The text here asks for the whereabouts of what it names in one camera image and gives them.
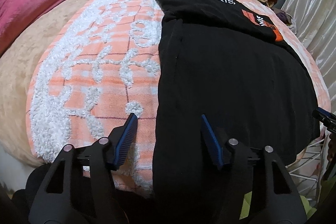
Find purple garment in bag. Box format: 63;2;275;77
273;9;297;35

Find white wire rack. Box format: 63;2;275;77
287;135;327;203

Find right hand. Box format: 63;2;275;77
327;133;336;162

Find orange white tufted blanket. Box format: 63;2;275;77
26;0;331;196

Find black sweater with orange cuffs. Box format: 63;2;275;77
153;0;320;223

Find beige plush bedspread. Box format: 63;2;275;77
1;0;90;166

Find green sleeve forearm right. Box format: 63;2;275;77
239;176;335;219

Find white satin curtain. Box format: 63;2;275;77
278;0;336;88

